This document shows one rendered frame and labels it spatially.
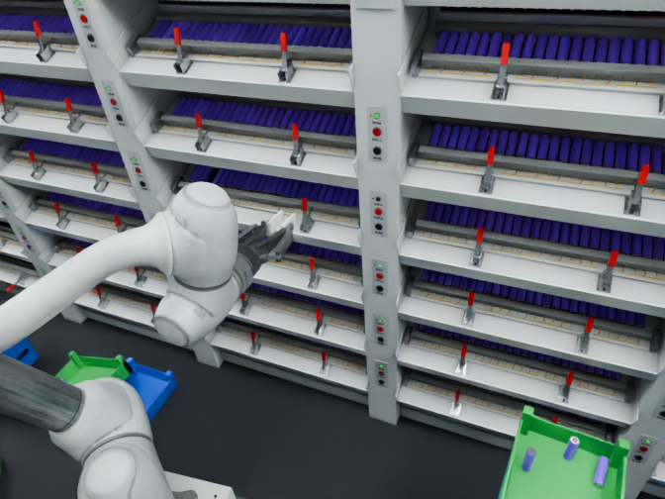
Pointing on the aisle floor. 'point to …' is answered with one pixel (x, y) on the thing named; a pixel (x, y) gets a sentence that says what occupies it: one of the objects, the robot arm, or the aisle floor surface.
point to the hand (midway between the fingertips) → (282, 223)
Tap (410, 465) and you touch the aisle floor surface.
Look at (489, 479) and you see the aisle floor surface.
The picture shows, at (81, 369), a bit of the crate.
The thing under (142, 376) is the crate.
